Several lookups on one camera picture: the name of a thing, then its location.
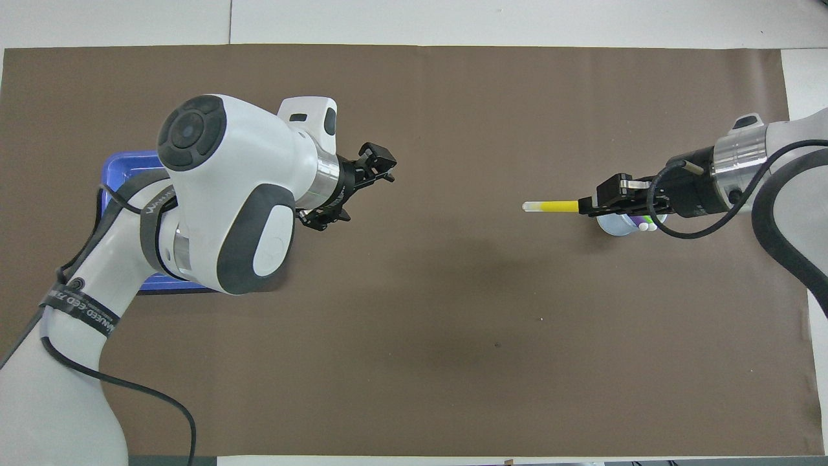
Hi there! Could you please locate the blue plastic tray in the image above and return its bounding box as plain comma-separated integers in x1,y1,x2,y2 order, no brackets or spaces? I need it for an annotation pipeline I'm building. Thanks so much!
102,151,217,295

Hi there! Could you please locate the yellow marker pen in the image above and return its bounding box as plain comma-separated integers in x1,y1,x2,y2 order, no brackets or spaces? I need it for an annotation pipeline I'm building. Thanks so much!
523,200,581,214

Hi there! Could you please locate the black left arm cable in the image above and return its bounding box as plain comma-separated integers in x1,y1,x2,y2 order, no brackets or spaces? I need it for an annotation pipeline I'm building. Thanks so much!
42,184,197,466

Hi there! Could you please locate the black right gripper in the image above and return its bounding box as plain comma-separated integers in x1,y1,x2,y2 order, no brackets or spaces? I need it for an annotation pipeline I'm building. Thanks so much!
578,148,719,217

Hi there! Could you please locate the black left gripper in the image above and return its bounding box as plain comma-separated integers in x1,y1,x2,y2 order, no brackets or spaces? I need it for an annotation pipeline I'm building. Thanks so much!
299,142,397,232

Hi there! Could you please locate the brown paper table mat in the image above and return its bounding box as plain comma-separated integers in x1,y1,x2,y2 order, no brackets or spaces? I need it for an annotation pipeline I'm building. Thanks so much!
0,44,825,457

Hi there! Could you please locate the clear plastic cup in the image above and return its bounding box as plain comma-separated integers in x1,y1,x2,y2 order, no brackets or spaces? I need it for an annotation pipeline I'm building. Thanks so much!
596,214,657,237

